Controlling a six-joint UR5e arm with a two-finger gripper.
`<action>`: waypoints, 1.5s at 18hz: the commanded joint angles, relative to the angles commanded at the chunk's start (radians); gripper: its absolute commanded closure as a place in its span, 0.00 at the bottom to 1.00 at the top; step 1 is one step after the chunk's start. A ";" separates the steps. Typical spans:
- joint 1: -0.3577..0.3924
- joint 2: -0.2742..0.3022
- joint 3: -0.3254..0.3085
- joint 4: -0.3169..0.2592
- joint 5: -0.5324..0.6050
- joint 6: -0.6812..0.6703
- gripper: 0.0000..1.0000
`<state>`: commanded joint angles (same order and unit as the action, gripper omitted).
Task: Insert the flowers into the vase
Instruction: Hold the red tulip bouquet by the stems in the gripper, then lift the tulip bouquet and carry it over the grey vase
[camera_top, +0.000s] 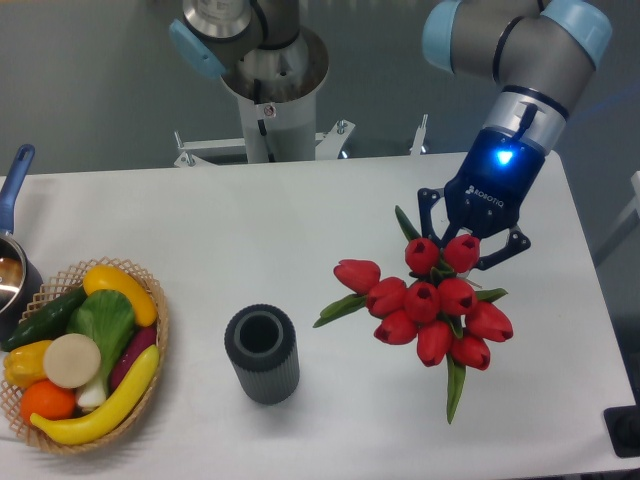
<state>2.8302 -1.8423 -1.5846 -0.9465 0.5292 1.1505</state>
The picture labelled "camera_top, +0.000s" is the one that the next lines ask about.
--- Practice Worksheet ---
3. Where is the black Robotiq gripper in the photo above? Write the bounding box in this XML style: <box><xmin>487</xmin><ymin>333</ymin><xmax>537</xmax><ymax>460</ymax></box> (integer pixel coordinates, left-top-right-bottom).
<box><xmin>417</xmin><ymin>129</ymin><xmax>544</xmax><ymax>270</ymax></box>

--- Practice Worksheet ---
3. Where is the beige round disc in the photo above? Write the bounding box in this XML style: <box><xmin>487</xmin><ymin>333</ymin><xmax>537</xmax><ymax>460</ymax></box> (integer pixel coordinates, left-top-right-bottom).
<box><xmin>43</xmin><ymin>333</ymin><xmax>101</xmax><ymax>389</ymax></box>

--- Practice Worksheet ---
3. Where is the woven wicker basket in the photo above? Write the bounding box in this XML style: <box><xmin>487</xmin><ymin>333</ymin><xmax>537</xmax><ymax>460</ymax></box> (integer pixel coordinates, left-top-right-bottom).
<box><xmin>1</xmin><ymin>258</ymin><xmax>168</xmax><ymax>454</ymax></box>

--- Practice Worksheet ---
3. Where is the red tulip bouquet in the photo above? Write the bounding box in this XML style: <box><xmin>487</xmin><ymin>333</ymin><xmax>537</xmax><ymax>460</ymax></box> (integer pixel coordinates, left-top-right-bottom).
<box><xmin>314</xmin><ymin>208</ymin><xmax>514</xmax><ymax>421</ymax></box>

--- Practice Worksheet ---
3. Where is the black device at table edge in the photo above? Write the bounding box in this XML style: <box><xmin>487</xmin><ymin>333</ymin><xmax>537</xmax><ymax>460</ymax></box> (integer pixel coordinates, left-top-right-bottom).
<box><xmin>603</xmin><ymin>405</ymin><xmax>639</xmax><ymax>458</ymax></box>

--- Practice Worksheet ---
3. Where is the green leafy bok choy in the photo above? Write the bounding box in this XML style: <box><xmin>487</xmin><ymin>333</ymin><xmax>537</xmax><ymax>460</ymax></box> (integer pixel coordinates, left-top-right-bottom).
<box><xmin>66</xmin><ymin>290</ymin><xmax>135</xmax><ymax>413</ymax></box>

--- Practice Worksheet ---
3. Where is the blue handled saucepan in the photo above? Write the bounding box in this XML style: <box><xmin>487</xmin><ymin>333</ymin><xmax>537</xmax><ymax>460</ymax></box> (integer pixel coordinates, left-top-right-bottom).
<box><xmin>1</xmin><ymin>144</ymin><xmax>42</xmax><ymax>341</ymax></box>

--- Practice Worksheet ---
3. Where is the yellow bell pepper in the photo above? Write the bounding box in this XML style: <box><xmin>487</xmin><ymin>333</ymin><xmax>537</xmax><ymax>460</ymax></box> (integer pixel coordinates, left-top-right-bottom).
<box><xmin>3</xmin><ymin>340</ymin><xmax>53</xmax><ymax>389</ymax></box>

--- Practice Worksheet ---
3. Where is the green cucumber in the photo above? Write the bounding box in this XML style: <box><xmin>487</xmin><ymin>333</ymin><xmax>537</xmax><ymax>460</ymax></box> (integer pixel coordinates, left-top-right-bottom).
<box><xmin>1</xmin><ymin>287</ymin><xmax>87</xmax><ymax>352</ymax></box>

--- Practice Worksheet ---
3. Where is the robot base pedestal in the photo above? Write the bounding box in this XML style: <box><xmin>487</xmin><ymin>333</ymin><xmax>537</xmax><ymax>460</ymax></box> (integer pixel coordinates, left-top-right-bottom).
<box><xmin>168</xmin><ymin>0</ymin><xmax>331</xmax><ymax>164</ymax></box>

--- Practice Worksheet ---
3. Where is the yellow squash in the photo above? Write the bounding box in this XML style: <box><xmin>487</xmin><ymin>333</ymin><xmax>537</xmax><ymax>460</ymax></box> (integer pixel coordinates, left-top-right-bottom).
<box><xmin>82</xmin><ymin>264</ymin><xmax>158</xmax><ymax>327</ymax></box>

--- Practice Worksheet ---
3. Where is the dark grey ribbed vase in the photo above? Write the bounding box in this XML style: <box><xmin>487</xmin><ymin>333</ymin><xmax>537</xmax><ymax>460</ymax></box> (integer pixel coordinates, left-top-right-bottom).
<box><xmin>224</xmin><ymin>304</ymin><xmax>300</xmax><ymax>405</ymax></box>

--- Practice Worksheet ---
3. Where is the white metal mounting frame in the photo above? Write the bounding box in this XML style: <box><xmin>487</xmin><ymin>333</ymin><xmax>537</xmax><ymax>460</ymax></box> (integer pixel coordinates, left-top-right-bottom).
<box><xmin>173</xmin><ymin>114</ymin><xmax>430</xmax><ymax>168</ymax></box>

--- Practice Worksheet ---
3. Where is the white object at right edge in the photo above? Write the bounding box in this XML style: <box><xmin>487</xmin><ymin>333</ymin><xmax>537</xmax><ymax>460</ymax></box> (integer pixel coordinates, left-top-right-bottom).
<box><xmin>593</xmin><ymin>170</ymin><xmax>640</xmax><ymax>271</ymax></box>

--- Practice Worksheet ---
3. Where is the yellow banana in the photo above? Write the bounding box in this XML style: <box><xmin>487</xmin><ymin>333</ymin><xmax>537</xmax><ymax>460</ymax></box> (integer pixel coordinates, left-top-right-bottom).
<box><xmin>30</xmin><ymin>345</ymin><xmax>160</xmax><ymax>446</ymax></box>

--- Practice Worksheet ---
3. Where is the purple eggplant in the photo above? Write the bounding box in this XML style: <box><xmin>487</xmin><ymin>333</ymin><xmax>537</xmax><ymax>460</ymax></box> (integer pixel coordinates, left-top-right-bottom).
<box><xmin>109</xmin><ymin>325</ymin><xmax>157</xmax><ymax>392</ymax></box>

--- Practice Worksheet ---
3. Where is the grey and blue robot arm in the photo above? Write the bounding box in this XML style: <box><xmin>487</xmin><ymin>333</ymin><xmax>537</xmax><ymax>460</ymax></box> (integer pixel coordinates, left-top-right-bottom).
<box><xmin>418</xmin><ymin>1</ymin><xmax>612</xmax><ymax>270</ymax></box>

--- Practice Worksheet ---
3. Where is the orange fruit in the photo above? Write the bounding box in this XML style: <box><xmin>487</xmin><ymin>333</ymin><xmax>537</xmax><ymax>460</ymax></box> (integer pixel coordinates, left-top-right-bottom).
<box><xmin>20</xmin><ymin>380</ymin><xmax>76</xmax><ymax>424</ymax></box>

